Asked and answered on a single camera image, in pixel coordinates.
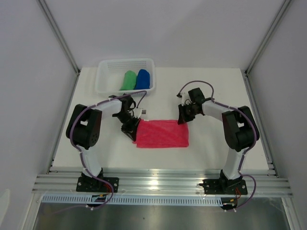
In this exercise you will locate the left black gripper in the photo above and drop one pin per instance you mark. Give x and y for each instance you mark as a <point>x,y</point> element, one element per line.
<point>132,130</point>

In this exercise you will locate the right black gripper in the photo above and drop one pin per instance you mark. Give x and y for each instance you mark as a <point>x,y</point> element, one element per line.
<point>183,117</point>

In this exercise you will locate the pink towel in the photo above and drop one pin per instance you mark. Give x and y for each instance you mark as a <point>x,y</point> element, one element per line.
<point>161,134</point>

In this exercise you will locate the green towel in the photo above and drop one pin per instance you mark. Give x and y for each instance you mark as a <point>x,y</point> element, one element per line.
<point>129,81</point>

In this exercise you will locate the blue towel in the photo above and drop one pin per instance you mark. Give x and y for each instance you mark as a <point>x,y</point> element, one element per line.
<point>142,80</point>

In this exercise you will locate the white plastic basket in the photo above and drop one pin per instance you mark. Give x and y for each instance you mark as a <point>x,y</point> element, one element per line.
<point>110,75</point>

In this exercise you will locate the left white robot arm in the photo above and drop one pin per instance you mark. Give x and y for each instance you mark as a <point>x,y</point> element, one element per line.
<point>83,129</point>

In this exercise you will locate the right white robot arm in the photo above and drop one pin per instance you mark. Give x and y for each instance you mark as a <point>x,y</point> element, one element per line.
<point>240,130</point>

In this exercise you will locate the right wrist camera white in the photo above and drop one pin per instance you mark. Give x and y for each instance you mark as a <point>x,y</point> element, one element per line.
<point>185,99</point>

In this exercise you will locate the aluminium rail frame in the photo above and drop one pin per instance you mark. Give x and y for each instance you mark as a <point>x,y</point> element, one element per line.
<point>157,182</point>

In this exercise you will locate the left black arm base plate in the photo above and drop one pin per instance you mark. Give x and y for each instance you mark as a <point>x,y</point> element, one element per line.
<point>91,185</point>

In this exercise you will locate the right aluminium corner post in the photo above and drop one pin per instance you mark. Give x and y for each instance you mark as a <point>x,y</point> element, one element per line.
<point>282,11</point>

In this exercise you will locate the aluminium corner post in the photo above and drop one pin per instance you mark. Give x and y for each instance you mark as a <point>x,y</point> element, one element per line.
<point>58,34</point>
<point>282,11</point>

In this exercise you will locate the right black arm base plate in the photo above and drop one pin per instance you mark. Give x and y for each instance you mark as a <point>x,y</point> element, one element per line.
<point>224,187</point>

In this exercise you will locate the white slotted cable duct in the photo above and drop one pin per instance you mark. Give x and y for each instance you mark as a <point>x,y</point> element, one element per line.
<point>133,200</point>

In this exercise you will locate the left aluminium corner post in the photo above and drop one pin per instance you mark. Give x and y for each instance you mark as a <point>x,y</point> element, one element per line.
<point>58,34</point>

